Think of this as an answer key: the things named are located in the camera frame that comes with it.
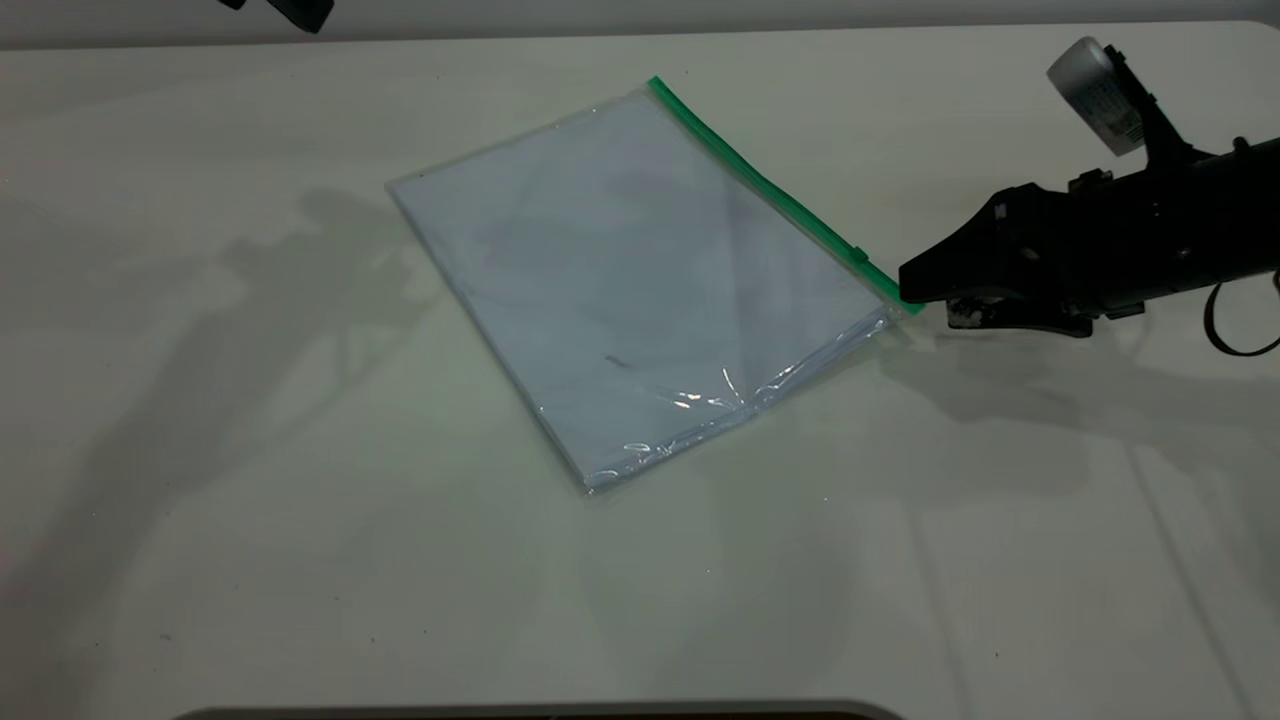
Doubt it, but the clear zip bag green strip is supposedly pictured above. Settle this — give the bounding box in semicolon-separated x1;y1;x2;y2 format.
385;76;924;496

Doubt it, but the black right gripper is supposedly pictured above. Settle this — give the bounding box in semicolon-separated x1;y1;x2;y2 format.
897;138;1280;338

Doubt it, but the black looped cable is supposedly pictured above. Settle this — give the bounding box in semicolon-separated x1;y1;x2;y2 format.
1204;272;1280;358

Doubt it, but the white wrist camera with mount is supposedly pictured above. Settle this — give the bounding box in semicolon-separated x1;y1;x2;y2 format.
1046;36;1216;173

